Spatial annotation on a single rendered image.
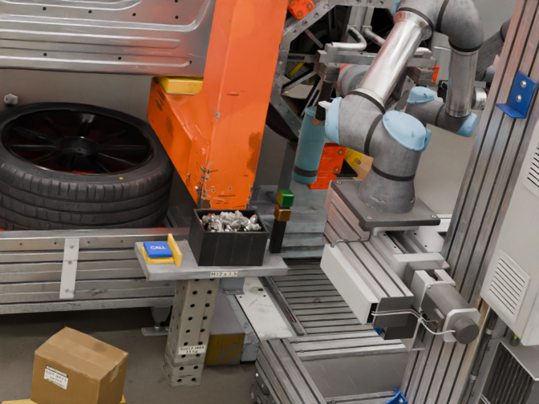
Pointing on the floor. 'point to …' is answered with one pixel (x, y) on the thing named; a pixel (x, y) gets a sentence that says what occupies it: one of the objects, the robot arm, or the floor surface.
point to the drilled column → (189, 331)
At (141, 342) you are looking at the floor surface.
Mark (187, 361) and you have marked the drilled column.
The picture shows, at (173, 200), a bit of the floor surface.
